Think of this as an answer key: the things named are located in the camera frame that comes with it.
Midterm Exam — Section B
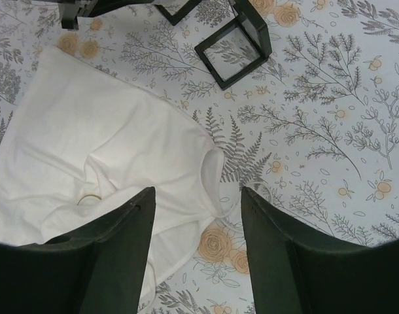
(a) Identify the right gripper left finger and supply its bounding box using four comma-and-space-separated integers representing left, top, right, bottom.
0, 187, 156, 313

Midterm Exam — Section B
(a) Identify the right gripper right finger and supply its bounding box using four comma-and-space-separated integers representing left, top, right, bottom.
241, 187, 399, 313

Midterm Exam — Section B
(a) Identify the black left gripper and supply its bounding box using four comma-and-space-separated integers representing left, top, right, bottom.
48, 0, 154, 30

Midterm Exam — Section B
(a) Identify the white garment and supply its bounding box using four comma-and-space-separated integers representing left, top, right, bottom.
0, 46, 224, 305

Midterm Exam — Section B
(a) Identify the blue painting brooch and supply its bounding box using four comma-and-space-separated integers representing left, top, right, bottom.
77, 194, 102, 206

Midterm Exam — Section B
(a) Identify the left black display box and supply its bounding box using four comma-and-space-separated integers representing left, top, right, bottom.
154, 0, 201, 26

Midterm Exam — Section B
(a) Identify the black display box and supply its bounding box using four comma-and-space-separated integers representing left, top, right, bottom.
154, 0, 201, 26
195, 1, 272, 90

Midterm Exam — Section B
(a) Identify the floral table mat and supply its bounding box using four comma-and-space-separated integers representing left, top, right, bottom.
0, 0, 399, 314

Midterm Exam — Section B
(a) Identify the right black display box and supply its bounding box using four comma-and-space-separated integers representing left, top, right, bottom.
195, 1, 272, 90

